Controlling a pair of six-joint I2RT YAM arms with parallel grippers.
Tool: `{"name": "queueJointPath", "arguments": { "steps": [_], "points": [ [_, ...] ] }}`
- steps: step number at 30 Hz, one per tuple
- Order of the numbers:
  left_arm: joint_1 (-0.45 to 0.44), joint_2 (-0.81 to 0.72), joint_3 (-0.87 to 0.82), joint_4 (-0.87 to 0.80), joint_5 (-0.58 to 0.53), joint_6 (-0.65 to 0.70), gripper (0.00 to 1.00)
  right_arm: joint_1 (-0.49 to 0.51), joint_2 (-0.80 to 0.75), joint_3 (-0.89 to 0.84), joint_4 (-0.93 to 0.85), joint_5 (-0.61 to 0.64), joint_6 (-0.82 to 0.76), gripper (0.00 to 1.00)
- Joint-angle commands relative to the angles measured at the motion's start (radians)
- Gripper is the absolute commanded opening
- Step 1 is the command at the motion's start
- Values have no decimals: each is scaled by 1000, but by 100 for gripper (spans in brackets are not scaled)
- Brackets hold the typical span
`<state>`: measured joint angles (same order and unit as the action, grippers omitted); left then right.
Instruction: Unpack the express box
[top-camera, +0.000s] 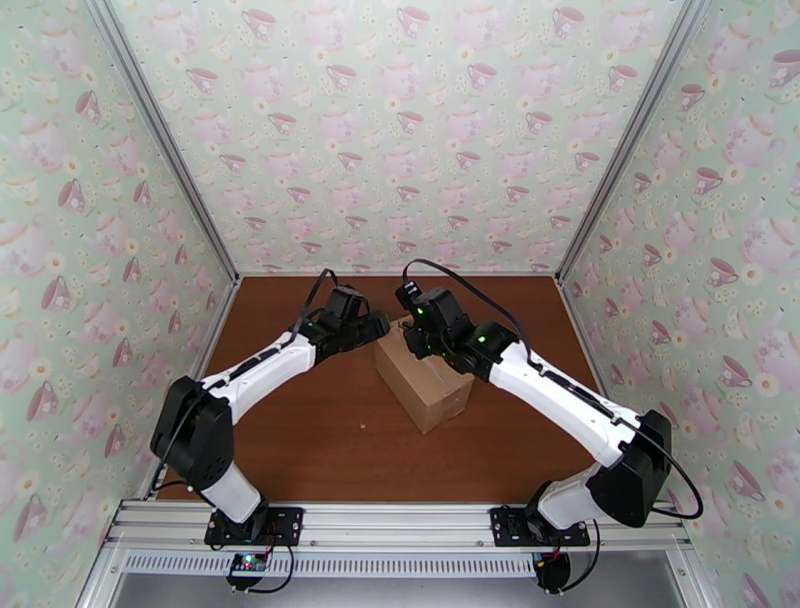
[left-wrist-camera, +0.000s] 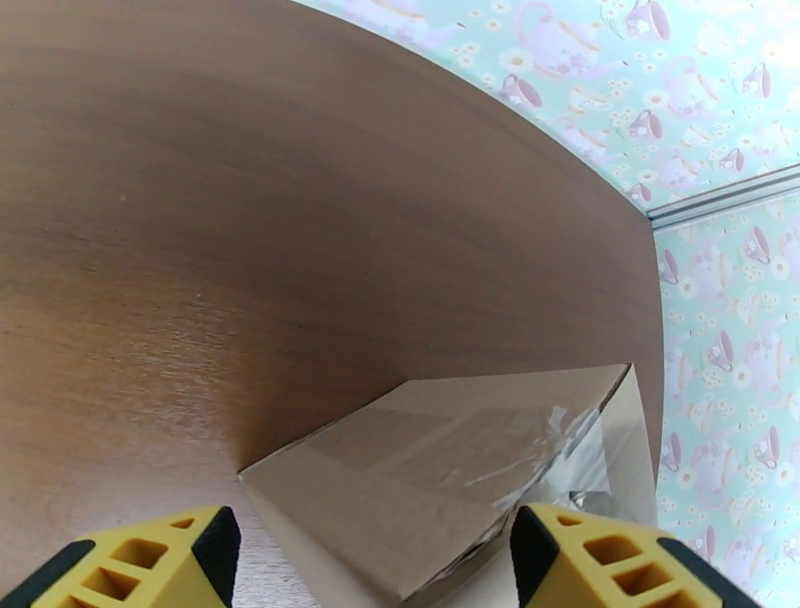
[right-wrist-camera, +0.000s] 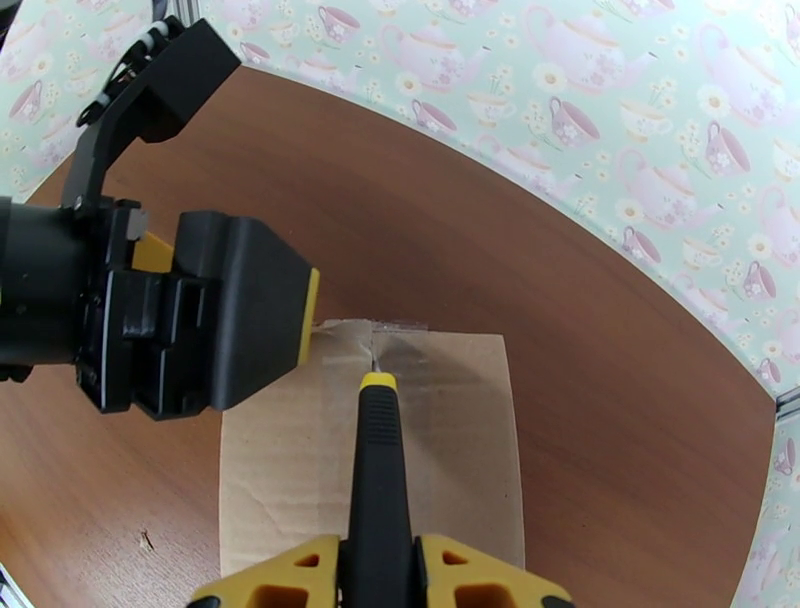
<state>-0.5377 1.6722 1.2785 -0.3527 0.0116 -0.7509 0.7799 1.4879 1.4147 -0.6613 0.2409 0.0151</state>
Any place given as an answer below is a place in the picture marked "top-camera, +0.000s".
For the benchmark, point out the brown cardboard express box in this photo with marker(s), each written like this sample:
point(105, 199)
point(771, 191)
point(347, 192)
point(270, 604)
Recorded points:
point(431, 400)

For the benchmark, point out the aluminium frame post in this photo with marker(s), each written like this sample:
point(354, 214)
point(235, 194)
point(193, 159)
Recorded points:
point(164, 134)
point(631, 137)

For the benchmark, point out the grey metal shelf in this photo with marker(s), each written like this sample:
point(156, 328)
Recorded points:
point(400, 594)

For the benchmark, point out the perforated metal strip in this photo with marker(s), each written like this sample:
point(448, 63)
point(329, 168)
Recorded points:
point(375, 565)

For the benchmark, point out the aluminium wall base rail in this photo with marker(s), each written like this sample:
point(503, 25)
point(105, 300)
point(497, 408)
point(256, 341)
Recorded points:
point(215, 337)
point(581, 337)

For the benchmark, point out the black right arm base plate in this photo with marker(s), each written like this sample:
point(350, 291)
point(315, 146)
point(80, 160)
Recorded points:
point(509, 525)

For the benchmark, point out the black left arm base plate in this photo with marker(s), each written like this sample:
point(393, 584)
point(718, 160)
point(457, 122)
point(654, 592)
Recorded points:
point(284, 525)

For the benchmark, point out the aluminium frame side beam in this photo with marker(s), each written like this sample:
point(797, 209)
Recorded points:
point(690, 584)
point(97, 581)

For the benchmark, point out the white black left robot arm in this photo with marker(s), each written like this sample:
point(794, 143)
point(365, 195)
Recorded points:
point(262, 375)

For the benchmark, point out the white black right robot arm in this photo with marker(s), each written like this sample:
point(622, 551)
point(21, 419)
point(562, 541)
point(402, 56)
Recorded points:
point(562, 400)

